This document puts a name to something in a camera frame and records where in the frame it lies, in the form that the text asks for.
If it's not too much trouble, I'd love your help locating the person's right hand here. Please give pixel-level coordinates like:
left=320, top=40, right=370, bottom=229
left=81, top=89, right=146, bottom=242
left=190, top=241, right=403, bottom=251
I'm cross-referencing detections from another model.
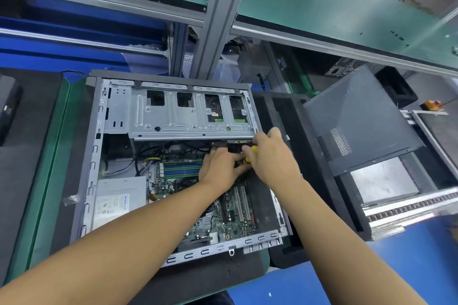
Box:
left=241, top=127, right=305, bottom=191

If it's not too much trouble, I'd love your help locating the person's left hand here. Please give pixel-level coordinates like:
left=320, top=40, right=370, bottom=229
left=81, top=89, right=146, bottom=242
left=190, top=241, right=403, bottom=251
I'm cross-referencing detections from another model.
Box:
left=198, top=146, right=251, bottom=193

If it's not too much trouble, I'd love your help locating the yellow black handled screwdriver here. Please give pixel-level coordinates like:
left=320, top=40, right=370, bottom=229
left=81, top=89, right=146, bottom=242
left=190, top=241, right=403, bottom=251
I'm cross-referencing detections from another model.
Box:
left=239, top=145, right=259, bottom=166

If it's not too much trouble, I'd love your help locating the green motherboard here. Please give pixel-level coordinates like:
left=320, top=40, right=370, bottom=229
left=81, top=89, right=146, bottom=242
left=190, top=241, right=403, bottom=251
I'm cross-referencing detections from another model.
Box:
left=146, top=145, right=276, bottom=246

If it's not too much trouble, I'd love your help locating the dark grey computer case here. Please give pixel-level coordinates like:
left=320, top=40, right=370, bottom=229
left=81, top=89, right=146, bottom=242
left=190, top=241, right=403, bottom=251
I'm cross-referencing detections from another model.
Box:
left=68, top=70, right=291, bottom=268

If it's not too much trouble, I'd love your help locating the grey case side panel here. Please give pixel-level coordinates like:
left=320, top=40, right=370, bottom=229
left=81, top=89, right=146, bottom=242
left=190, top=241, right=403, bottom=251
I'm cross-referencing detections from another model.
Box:
left=302, top=65, right=425, bottom=177

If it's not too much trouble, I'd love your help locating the distant computer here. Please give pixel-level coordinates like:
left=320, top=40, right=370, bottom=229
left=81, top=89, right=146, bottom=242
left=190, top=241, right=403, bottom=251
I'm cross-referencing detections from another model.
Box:
left=323, top=58, right=366, bottom=81

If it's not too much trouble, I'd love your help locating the silver computer case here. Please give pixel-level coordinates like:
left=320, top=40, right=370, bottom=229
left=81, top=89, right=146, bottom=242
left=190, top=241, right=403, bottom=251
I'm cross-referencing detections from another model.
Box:
left=0, top=74, right=22, bottom=146

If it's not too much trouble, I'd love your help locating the person's right forearm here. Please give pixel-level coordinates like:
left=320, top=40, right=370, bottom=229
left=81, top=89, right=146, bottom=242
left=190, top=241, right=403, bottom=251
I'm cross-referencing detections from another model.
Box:
left=275, top=174, right=427, bottom=305

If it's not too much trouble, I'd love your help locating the person's left forearm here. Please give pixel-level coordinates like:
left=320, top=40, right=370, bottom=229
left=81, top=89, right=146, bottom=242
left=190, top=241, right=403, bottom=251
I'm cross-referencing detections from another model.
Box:
left=0, top=180, right=224, bottom=305

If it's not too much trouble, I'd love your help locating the black divided foam tray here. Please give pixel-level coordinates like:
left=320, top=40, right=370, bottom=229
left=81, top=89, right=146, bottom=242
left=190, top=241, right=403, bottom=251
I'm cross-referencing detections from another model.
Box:
left=250, top=90, right=373, bottom=270

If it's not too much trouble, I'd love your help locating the clear plastic bag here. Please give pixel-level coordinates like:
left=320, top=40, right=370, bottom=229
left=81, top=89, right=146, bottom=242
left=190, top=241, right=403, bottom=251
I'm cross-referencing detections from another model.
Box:
left=182, top=47, right=244, bottom=82

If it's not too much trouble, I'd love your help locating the grey metal conveyor plate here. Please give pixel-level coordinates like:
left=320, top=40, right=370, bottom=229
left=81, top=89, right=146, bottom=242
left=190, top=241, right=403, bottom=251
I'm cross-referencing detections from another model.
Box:
left=351, top=157, right=422, bottom=205

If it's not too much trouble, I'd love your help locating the silver power supply unit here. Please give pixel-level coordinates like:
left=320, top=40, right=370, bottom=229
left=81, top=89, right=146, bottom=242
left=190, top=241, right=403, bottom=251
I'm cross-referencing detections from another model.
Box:
left=89, top=176, right=150, bottom=231

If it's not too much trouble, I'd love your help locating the yellow push button box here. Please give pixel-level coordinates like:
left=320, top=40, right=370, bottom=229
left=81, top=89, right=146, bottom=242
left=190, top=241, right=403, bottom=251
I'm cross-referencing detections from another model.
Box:
left=422, top=100, right=446, bottom=112

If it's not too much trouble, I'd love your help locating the blue plastic crate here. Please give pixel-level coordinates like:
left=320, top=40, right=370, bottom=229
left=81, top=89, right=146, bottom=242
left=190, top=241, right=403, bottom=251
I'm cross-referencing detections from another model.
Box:
left=0, top=0, right=173, bottom=77

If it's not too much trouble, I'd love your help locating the aluminium conveyor frame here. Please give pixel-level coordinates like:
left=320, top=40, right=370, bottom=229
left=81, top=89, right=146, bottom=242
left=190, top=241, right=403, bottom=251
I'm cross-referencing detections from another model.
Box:
left=364, top=108, right=458, bottom=239

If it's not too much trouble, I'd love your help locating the thick aluminium frame post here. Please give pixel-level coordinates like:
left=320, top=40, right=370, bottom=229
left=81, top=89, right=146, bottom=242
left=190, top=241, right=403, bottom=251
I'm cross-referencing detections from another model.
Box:
left=187, top=0, right=256, bottom=81

